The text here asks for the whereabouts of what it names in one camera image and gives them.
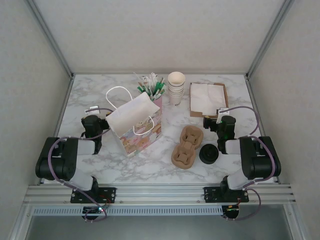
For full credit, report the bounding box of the beige paper coffee cup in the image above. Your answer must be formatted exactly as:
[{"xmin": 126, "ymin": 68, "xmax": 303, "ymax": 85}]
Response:
[{"xmin": 167, "ymin": 71, "xmax": 186, "ymax": 86}]

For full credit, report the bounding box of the brown cardboard tray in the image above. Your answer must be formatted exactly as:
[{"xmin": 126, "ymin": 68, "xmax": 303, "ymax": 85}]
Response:
[{"xmin": 189, "ymin": 82, "xmax": 230, "ymax": 118}]

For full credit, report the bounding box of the brown pulp cup carrier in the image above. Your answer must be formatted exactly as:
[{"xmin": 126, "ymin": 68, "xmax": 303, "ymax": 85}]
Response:
[{"xmin": 171, "ymin": 125, "xmax": 203, "ymax": 170}]

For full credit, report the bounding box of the white wrapped straws bunch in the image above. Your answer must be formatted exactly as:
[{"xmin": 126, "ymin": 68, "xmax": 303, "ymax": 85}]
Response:
[{"xmin": 139, "ymin": 72, "xmax": 159, "ymax": 89}]

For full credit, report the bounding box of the small control board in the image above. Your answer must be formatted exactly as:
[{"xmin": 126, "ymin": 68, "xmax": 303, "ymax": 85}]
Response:
[
  {"xmin": 223, "ymin": 204, "xmax": 241, "ymax": 220},
  {"xmin": 82, "ymin": 206, "xmax": 107, "ymax": 216}
]

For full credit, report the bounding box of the pastel animal print gift bag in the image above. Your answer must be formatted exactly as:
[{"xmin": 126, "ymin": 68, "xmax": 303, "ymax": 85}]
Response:
[{"xmin": 105, "ymin": 86, "xmax": 163, "ymax": 158}]

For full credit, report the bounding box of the stack of black cup lids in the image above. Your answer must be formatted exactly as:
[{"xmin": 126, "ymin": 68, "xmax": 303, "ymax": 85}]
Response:
[{"xmin": 199, "ymin": 147, "xmax": 220, "ymax": 165}]

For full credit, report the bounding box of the pink straw holder cup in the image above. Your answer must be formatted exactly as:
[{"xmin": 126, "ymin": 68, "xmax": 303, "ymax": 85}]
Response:
[{"xmin": 151, "ymin": 94, "xmax": 164, "ymax": 113}]

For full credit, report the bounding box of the black plastic cup lid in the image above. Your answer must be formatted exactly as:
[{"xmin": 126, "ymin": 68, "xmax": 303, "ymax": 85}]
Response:
[{"xmin": 199, "ymin": 143, "xmax": 220, "ymax": 161}]

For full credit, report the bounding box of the grey slotted cable duct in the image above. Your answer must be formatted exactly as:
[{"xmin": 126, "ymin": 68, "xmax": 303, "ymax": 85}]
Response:
[{"xmin": 32, "ymin": 206, "xmax": 223, "ymax": 216}]

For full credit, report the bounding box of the green wrapped straws bunch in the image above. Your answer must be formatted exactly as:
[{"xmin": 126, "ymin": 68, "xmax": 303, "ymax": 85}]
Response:
[{"xmin": 136, "ymin": 76, "xmax": 167, "ymax": 99}]

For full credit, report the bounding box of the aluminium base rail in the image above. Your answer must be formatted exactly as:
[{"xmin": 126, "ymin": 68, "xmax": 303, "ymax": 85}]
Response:
[{"xmin": 22, "ymin": 184, "xmax": 297, "ymax": 206}]

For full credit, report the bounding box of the beige paper cup with print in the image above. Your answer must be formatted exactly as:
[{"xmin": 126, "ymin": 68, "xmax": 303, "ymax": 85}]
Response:
[{"xmin": 170, "ymin": 96, "xmax": 185, "ymax": 107}]

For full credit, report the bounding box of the aluminium frame post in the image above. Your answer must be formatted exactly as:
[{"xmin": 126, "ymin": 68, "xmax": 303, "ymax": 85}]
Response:
[
  {"xmin": 245, "ymin": 0, "xmax": 296, "ymax": 80},
  {"xmin": 24, "ymin": 0, "xmax": 76, "ymax": 80}
]

